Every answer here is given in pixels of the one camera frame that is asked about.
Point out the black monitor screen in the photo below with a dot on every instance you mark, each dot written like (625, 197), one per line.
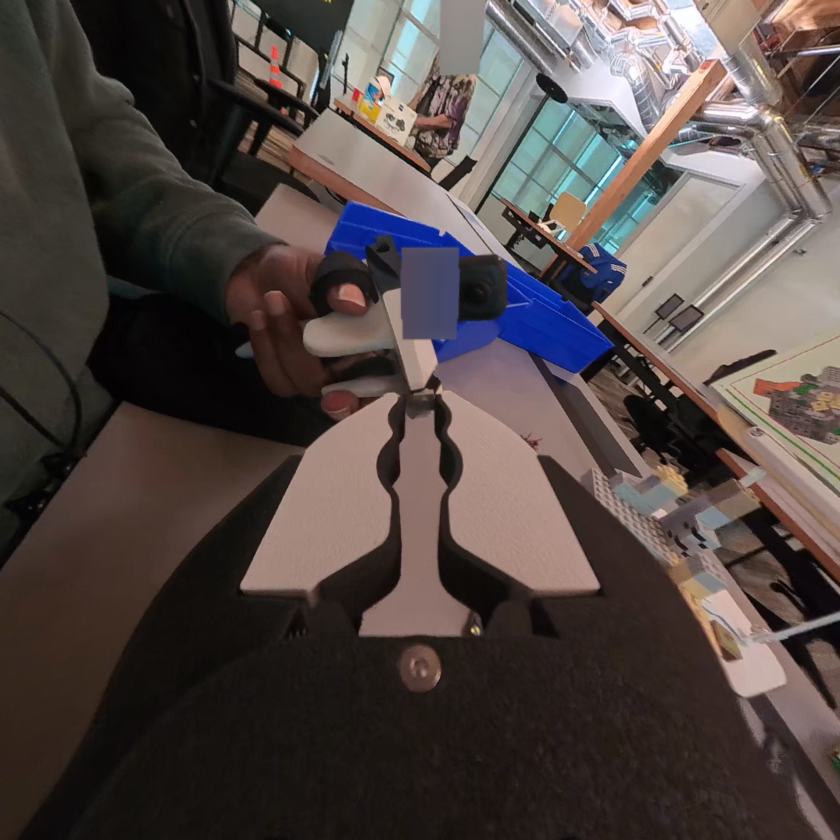
(295, 19)

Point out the black round floor lamp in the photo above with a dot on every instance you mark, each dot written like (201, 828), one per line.
(550, 85)

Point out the white printed carton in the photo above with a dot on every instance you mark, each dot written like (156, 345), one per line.
(397, 118)

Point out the tiny tan stud piece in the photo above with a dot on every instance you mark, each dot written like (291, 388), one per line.
(420, 403)

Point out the silver air duct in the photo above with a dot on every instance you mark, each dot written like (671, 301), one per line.
(590, 39)

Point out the wooden pillar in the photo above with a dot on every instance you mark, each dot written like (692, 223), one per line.
(656, 151)

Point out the open instruction book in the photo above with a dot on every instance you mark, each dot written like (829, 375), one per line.
(754, 394)

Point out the black wrist rest pad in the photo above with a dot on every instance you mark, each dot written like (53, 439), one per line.
(164, 367)

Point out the person's left hand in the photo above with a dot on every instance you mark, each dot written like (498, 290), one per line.
(275, 315)

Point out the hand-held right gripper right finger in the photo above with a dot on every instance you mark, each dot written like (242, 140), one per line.
(518, 525)

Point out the blue plastic bin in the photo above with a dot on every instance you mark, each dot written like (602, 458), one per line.
(354, 226)
(558, 328)

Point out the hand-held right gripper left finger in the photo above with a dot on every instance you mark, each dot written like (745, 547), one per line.
(321, 525)

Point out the silver wall pipes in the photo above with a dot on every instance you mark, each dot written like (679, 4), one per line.
(787, 164)

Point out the orange traffic cone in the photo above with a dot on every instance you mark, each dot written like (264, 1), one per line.
(274, 65)

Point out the black office chair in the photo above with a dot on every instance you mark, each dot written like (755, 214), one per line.
(216, 98)
(649, 420)

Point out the toy brick building model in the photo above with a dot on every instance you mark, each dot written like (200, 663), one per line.
(630, 505)

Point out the black framed wall panel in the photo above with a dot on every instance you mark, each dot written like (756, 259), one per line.
(669, 305)
(686, 318)

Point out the person's left forearm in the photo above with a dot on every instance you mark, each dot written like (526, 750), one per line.
(131, 164)

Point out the blue jacket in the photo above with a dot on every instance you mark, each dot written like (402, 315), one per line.
(600, 275)

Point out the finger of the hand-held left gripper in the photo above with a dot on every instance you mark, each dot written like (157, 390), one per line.
(413, 358)
(436, 384)

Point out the grey desk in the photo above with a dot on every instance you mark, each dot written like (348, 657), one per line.
(164, 492)

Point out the white flat board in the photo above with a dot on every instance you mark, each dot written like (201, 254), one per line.
(748, 656)

